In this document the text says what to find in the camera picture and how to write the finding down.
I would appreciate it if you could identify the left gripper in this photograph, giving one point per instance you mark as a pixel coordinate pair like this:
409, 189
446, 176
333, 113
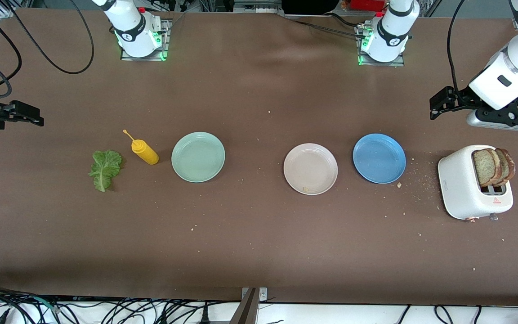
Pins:
462, 98

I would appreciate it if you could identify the brown bread slice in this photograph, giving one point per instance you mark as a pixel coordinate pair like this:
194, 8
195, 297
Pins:
509, 164
484, 166

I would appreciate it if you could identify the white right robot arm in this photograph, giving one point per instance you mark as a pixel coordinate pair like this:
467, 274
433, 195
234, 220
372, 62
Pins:
135, 31

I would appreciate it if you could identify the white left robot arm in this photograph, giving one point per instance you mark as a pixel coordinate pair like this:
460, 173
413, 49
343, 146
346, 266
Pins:
391, 36

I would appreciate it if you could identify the blue plate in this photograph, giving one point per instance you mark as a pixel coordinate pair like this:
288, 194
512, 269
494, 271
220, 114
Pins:
379, 158

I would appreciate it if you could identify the beige plate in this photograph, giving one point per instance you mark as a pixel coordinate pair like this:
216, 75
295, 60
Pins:
310, 168

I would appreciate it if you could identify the pale green plate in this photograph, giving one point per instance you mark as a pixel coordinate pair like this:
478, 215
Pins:
198, 157

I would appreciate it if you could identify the white two-slot toaster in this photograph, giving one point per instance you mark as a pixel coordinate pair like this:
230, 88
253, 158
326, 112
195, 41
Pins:
459, 184

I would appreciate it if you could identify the green lettuce leaf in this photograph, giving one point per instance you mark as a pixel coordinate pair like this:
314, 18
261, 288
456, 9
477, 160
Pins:
105, 168

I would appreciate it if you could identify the yellow mustard squeeze bottle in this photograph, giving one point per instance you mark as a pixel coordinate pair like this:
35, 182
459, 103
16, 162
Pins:
145, 153

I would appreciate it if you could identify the red box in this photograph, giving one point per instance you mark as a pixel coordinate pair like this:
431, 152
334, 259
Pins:
367, 4

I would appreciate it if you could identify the grey metal mount bracket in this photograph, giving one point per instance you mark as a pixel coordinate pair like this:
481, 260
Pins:
247, 310

